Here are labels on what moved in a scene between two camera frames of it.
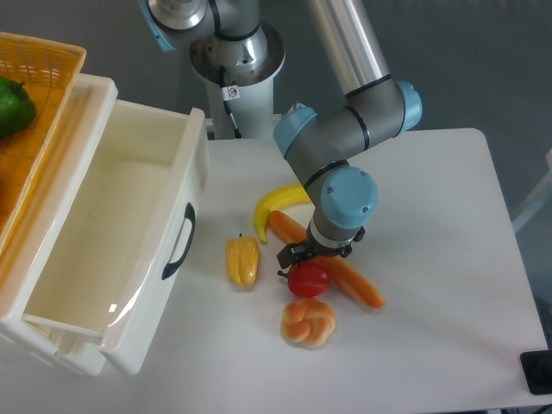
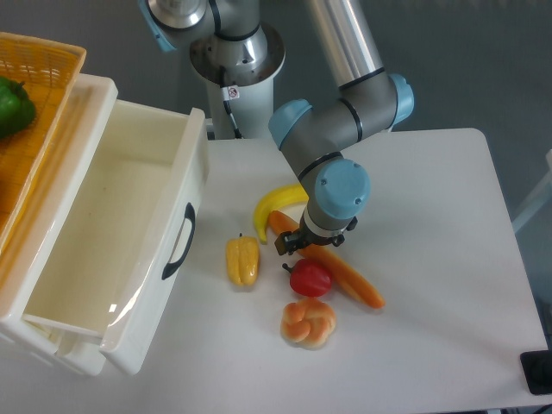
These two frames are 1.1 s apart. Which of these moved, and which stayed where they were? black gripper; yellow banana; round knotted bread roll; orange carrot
Moved: black gripper
Stayed: round knotted bread roll; yellow banana; orange carrot
